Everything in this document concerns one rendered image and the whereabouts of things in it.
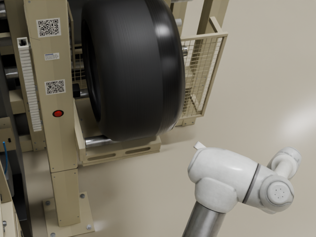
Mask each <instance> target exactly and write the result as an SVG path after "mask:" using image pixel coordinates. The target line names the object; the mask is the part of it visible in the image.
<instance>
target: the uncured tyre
mask: <svg viewBox="0 0 316 237"><path fill-rule="evenodd" d="M81 44H82V55H83V64H84V70H85V77H86V82H87V89H88V94H89V98H90V102H91V106H92V110H93V113H94V116H95V119H96V122H97V125H98V128H99V130H100V132H101V133H102V134H103V135H105V136H106V137H108V138H109V139H111V140H112V141H117V142H124V141H130V140H135V139H141V138H146V137H152V136H157V135H162V134H164V133H166V132H169V131H170V130H171V129H172V128H173V127H174V125H175V124H176V122H177V121H178V119H179V118H180V116H181V114H182V110H183V107H184V100H185V87H186V80H185V64H184V56H183V49H182V43H181V38H180V35H179V31H178V27H177V24H176V21H175V18H174V16H173V14H172V11H171V9H170V8H169V6H168V5H167V3H166V2H165V1H164V0H88V1H87V2H86V3H85V5H84V6H83V8H82V13H81Z"/></svg>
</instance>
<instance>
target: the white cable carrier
mask: <svg viewBox="0 0 316 237"><path fill-rule="evenodd" d="M17 44H18V50H19V55H20V61H21V66H22V71H23V76H24V83H25V88H26V93H27V99H28V104H29V109H30V114H31V119H32V126H33V131H34V132H35V131H41V130H42V127H41V126H43V122H42V120H40V113H39V107H38V101H37V95H36V91H38V88H37V85H35V83H34V77H33V71H32V63H31V57H30V51H29V49H31V43H30V42H28V39H27V37H23V38H17Z"/></svg>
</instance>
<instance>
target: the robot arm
mask: <svg viewBox="0 0 316 237"><path fill-rule="evenodd" d="M194 148H195V149H196V150H197V151H196V153H195V155H194V156H193V158H192V160H191V162H190V164H189V166H188V176H189V178H190V180H191V181H192V182H193V183H195V199H196V202H195V204H194V207H193V209H192V212H191V214H190V217H189V220H188V222H187V225H186V227H185V230H184V232H183V235H182V237H217V235H218V233H219V230H220V228H221V225H222V223H223V220H224V218H225V216H226V213H228V212H229V211H231V210H232V209H233V208H234V206H235V205H236V204H237V203H238V202H241V203H243V204H246V205H249V206H253V207H256V208H258V209H260V210H262V211H264V212H266V213H268V214H275V213H277V212H282V211H284V210H286V209H287V208H288V207H289V206H290V205H291V204H292V202H293V199H294V189H293V186H292V184H291V183H290V180H291V179H292V178H293V177H294V175H295V174H296V172H297V171H298V168H299V166H300V164H301V158H302V157H301V154H300V152H299V151H298V150H297V149H295V148H294V147H284V148H282V149H281V150H280V151H279V152H278V153H277V154H276V155H275V156H274V157H273V158H272V159H271V160H270V162H269V163H268V165H267V167H265V166H263V165H261V164H259V163H257V162H255V161H253V160H251V159H250V158H248V157H245V156H243V155H240V154H238V153H235V152H232V151H229V150H226V149H222V148H216V147H208V148H207V147H205V146H204V145H203V144H201V143H200V142H199V141H198V142H196V144H195V145H194Z"/></svg>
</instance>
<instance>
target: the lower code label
mask: <svg viewBox="0 0 316 237"><path fill-rule="evenodd" d="M44 83H45V90H46V95H52V94H59V93H66V89H65V79H61V80H53V81H46V82H44Z"/></svg>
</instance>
